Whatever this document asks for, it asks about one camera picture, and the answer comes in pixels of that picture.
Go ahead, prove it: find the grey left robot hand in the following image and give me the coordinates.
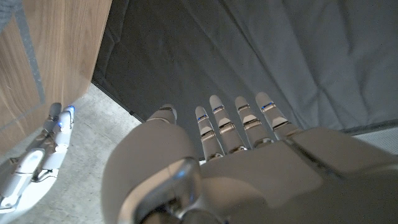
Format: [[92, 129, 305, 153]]
[[100, 91, 398, 224]]

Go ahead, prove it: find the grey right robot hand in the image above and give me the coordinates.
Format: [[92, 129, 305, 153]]
[[0, 102, 76, 219]]

